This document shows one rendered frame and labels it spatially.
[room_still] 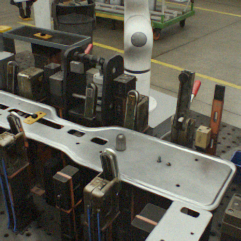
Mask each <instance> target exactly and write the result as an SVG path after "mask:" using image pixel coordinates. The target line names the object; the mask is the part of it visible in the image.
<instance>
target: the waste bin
mask: <svg viewBox="0 0 241 241"><path fill-rule="evenodd" d="M95 16H96V12H95V2H94V1H93V0H53V1H52V13H51V18H53V28H54V30H57V31H61V32H67V33H72V34H77V35H84V36H89V37H91V42H88V43H86V44H84V45H82V46H80V47H82V48H83V49H84V51H85V50H86V49H87V47H88V45H89V44H93V30H96V17H95ZM65 52H66V51H65V50H61V53H60V55H61V63H63V56H64V53H65Z"/></svg>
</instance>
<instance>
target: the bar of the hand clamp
mask: <svg viewBox="0 0 241 241"><path fill-rule="evenodd" d="M194 78H195V72H194V71H191V70H186V69H184V70H182V71H181V74H180V75H179V77H178V79H179V81H180V83H179V91H178V98H177V103H176V109H175V117H174V124H173V126H177V125H178V121H177V119H178V118H179V115H180V113H183V114H184V117H183V123H182V128H183V129H184V128H185V121H186V119H187V118H188V115H189V108H190V102H191V98H192V91H193V85H194Z"/></svg>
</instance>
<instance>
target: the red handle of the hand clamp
mask: <svg viewBox="0 0 241 241"><path fill-rule="evenodd" d="M201 84H202V83H201V81H199V80H196V81H195V82H194V85H193V91H192V98H191V102H190V106H191V104H192V102H193V100H194V98H195V97H196V95H197V92H198V90H199V88H200V86H201ZM183 117H184V114H183V113H181V114H180V117H179V118H178V119H177V121H178V123H180V124H182V123H183Z"/></svg>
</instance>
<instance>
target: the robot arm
mask: <svg viewBox="0 0 241 241"><path fill-rule="evenodd" d="M23 1H26V7H25V12H26V15H28V17H29V18H30V15H31V10H30V8H31V6H32V4H33V3H35V2H36V1H37V0H10V4H12V5H15V6H17V7H18V8H19V12H20V14H19V15H20V17H21V18H25V15H24V9H23V4H22V2H23ZM152 50H153V33H152V28H151V21H150V14H149V9H148V0H124V73H126V74H130V75H134V76H136V77H137V78H138V81H136V90H137V91H138V92H139V93H140V94H142V95H145V96H148V97H149V98H150V102H149V112H151V111H153V110H154V109H155V108H156V106H157V102H156V100H155V99H154V98H153V97H151V96H150V77H151V56H152Z"/></svg>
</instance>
